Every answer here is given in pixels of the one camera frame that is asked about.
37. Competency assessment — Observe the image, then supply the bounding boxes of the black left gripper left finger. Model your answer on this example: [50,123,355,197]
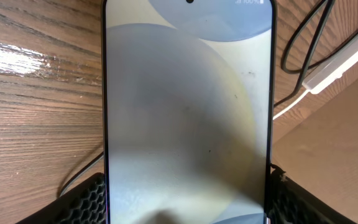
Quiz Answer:
[18,173,106,224]

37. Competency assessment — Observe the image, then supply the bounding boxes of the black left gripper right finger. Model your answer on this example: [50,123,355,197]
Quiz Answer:
[267,164,356,224]

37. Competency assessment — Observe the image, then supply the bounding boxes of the Samsung Galaxy smartphone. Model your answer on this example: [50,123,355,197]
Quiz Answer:
[101,0,277,223]

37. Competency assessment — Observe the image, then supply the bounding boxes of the white power strip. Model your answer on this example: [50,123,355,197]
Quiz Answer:
[302,36,358,95]

